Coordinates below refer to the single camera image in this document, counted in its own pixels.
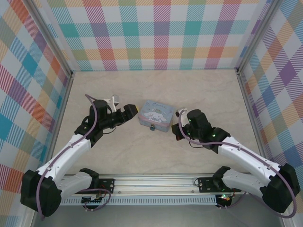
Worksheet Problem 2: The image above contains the white slotted cable duct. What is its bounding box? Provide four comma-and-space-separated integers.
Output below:
60, 195, 217, 206

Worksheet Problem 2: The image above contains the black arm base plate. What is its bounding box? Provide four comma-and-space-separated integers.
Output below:
97, 178, 116, 193
197, 176, 242, 193

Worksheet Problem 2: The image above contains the small black controller board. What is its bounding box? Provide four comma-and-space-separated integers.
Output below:
81, 195, 105, 205

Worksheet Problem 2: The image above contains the aluminium frame side rail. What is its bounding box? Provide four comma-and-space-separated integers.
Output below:
236, 68, 272, 166
28, 70, 76, 227

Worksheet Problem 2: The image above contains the blue cartoon tin box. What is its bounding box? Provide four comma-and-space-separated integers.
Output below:
138, 100, 175, 133

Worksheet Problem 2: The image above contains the aluminium mounting rail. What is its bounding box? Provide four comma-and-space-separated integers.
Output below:
59, 174, 247, 195

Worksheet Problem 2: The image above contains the aluminium frame post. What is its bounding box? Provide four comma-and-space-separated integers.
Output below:
236, 0, 279, 74
30, 0, 74, 79

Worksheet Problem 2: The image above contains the controller board with lights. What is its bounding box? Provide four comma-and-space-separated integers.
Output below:
218, 193, 232, 203

